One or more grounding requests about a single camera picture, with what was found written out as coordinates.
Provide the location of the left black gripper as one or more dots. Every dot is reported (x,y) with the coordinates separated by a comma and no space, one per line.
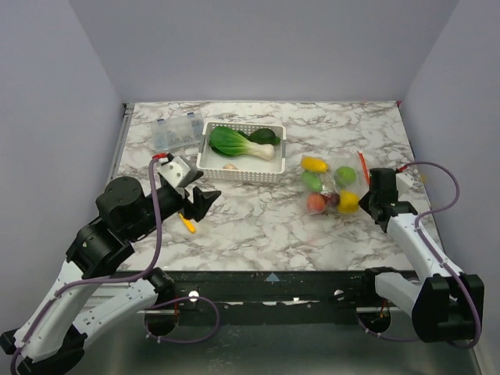
(201,202)

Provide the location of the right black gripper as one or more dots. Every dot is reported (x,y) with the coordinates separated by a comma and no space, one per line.
(375,204)

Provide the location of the yellow toy lemon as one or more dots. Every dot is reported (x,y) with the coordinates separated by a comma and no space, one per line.
(348,202)

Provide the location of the lime green toy fruit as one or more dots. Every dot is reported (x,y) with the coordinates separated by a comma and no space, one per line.
(345,176)

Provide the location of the clear orange zip bag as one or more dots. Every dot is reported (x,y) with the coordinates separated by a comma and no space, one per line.
(358,163)

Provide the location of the white perforated plastic basket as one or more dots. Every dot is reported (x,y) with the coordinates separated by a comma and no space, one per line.
(249,168)

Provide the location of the toy peach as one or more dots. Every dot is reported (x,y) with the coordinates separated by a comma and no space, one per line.
(315,203)

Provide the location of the light green toy vegetable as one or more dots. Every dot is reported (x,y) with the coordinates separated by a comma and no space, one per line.
(312,181)

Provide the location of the yellow toy corn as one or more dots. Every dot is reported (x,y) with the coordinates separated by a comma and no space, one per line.
(314,165)

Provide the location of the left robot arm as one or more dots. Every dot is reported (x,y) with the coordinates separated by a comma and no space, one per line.
(86,298)

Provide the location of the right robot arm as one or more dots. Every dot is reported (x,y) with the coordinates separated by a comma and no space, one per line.
(447,304)

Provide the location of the toy garlic bulb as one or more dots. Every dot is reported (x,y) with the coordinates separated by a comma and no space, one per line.
(230,166)

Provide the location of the toy bok choy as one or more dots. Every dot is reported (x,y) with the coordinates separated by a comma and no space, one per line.
(229,142)

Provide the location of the clear plastic parts box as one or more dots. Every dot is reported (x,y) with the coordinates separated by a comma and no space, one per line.
(177,131)

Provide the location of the dark green toy avocado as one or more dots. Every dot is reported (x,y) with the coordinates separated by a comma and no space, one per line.
(264,136)

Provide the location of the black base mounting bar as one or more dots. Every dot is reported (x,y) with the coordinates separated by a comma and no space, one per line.
(264,298)

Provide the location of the yellow handled screwdriver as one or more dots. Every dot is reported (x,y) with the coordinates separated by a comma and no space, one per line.
(187,223)

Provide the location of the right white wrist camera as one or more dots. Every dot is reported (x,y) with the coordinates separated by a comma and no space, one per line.
(404,182)

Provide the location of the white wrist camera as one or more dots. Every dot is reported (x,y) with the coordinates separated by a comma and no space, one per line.
(404,182)
(178,172)

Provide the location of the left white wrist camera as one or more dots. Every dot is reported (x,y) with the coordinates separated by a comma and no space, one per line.
(178,172)

